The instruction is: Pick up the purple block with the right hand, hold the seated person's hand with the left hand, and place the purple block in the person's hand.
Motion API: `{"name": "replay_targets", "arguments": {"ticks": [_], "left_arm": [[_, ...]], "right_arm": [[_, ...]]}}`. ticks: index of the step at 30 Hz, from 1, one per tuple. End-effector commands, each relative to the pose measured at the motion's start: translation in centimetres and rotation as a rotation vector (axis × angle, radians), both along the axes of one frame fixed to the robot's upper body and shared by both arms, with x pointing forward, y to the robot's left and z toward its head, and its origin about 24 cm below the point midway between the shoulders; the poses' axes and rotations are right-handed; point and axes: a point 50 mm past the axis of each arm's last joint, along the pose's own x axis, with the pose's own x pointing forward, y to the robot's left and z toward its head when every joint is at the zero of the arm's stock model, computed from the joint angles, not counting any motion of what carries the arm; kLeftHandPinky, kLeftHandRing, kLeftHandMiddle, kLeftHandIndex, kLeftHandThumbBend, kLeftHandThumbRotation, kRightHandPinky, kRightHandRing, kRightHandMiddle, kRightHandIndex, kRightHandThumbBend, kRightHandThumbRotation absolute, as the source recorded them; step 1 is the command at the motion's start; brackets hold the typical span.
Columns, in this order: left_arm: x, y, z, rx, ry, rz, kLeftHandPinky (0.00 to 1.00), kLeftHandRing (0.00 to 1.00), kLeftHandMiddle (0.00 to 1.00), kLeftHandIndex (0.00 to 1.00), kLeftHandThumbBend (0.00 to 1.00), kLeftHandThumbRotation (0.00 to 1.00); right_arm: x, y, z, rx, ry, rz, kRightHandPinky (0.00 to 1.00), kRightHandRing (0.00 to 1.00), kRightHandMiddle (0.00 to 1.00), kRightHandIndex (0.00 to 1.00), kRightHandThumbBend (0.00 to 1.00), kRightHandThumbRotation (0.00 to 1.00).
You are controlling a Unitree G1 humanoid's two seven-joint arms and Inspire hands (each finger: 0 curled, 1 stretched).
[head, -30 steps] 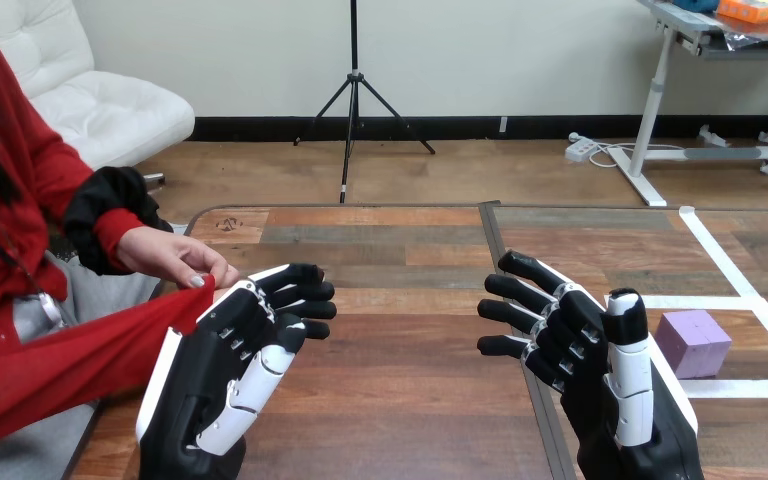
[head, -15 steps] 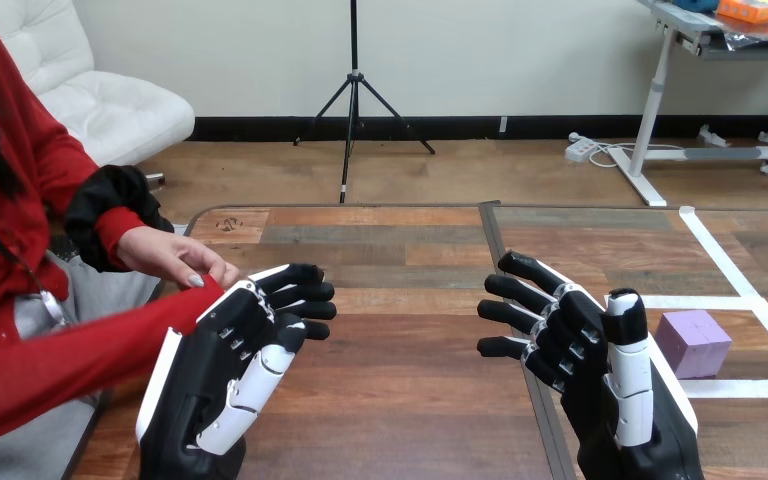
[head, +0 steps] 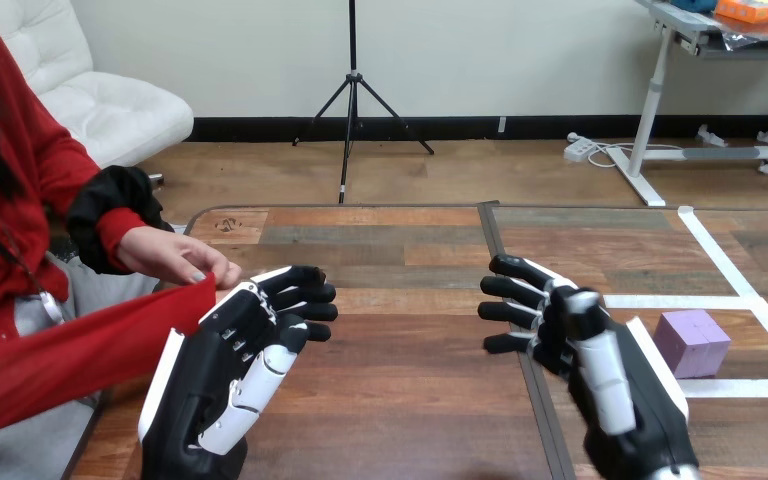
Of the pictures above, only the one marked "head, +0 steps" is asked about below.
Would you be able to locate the white desk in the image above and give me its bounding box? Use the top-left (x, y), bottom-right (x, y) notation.
top-left (605, 0), bottom-right (768, 208)

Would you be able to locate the orange thing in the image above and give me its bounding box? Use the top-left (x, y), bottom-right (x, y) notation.
top-left (713, 0), bottom-right (768, 26)

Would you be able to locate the person's hand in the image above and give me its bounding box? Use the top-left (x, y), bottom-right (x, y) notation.
top-left (116, 226), bottom-right (243, 291)

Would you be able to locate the person's body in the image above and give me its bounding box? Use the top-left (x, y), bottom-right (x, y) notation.
top-left (0, 0), bottom-right (163, 480)

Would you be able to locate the person's forearm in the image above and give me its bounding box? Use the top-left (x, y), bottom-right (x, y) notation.
top-left (65, 165), bottom-right (175, 276)
top-left (0, 273), bottom-right (218, 446)

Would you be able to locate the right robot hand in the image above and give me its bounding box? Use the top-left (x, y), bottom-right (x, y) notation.
top-left (477, 254), bottom-right (702, 480)

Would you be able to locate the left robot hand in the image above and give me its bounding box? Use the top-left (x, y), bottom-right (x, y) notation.
top-left (137, 264), bottom-right (340, 480)

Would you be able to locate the purple block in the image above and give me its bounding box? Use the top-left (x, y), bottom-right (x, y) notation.
top-left (652, 309), bottom-right (732, 380)

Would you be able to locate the white cable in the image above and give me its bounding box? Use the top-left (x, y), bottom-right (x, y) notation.
top-left (585, 140), bottom-right (685, 170)

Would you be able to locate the white cushioned chair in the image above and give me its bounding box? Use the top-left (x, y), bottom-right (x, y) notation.
top-left (0, 0), bottom-right (195, 190)

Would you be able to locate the white power strip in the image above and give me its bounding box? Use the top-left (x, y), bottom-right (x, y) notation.
top-left (563, 132), bottom-right (598, 164)

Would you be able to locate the black tripod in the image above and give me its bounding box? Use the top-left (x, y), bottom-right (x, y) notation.
top-left (292, 0), bottom-right (436, 205)

